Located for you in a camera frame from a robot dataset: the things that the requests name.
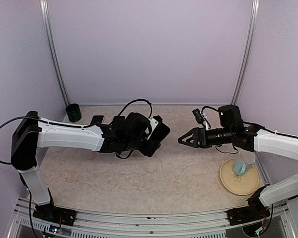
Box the left aluminium frame post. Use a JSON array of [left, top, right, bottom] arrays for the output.
[[39, 0, 70, 107]]

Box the light blue mug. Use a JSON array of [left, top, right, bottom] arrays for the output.
[[233, 150, 256, 176]]

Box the right aluminium frame post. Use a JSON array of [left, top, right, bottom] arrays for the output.
[[231, 0, 260, 105]]

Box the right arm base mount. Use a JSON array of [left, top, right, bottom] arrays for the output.
[[226, 200, 271, 226]]

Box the front aluminium rail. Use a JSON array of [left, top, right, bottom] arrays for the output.
[[6, 197, 297, 238]]

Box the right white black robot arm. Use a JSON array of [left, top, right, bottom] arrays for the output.
[[178, 105, 298, 220]]

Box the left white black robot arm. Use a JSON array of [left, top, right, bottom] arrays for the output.
[[11, 111, 170, 221]]

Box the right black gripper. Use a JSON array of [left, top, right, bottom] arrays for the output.
[[179, 126, 235, 148]]

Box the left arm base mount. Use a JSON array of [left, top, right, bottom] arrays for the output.
[[33, 203, 77, 227]]

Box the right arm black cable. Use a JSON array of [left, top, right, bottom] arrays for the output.
[[243, 121, 298, 139]]

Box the black phone purple edge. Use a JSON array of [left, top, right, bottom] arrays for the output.
[[111, 116, 125, 126]]

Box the dark green cup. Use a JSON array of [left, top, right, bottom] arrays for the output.
[[66, 103, 81, 122]]

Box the aluminium frame post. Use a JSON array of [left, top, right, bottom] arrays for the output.
[[39, 0, 70, 107], [231, 0, 260, 105]]

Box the beige round plate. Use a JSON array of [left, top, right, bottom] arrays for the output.
[[219, 159, 260, 196]]

